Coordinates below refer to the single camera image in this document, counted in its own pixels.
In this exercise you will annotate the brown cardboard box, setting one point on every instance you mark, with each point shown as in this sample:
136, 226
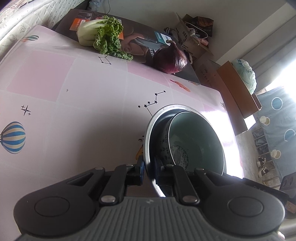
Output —
246, 102

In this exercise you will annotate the green lettuce cabbage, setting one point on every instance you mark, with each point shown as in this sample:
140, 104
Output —
103, 35

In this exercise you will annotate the teal ceramic bowl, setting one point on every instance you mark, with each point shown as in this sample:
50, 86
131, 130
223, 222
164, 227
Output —
189, 141

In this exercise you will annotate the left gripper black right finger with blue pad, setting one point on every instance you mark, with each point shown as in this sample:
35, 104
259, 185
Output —
188, 188

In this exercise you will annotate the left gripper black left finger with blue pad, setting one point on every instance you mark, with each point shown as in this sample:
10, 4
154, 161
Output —
108, 188

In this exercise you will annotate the dark Philips appliance box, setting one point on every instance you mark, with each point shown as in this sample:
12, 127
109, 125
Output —
139, 40

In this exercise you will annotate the green plastic bag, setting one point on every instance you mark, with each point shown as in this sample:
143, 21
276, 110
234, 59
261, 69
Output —
246, 73

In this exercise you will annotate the blue patterned curtain cloth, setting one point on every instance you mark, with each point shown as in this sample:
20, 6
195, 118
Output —
277, 118

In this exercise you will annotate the pink patterned tablecloth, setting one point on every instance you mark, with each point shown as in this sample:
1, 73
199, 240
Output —
82, 110

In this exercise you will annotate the red onion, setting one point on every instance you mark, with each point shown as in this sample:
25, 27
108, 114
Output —
170, 59

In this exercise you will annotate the black and white shoes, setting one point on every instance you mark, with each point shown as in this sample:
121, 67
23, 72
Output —
262, 170

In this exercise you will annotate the open cardboard box with clutter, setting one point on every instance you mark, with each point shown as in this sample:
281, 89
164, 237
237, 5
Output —
193, 33

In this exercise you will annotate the white quilted mattress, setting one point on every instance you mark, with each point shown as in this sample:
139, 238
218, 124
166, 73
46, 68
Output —
18, 17

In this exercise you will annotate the small steel bowl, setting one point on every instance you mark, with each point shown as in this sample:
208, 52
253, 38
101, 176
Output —
154, 128

